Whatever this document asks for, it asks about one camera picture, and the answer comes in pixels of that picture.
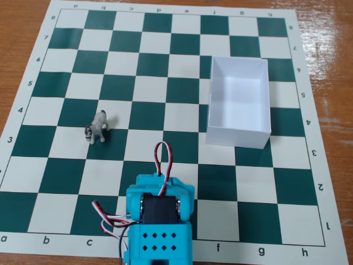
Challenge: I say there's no small grey white toy horse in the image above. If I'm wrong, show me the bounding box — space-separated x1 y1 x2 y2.
84 109 110 145

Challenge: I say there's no white open rectangular box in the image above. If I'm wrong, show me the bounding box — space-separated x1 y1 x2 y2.
205 55 272 150

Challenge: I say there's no green and white chessboard mat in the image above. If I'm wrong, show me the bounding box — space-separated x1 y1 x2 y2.
0 0 350 265

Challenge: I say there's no red white black looped servo cable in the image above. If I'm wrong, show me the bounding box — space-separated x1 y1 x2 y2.
153 141 173 194

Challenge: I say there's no thin black wire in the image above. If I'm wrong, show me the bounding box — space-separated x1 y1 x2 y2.
118 226 131 265

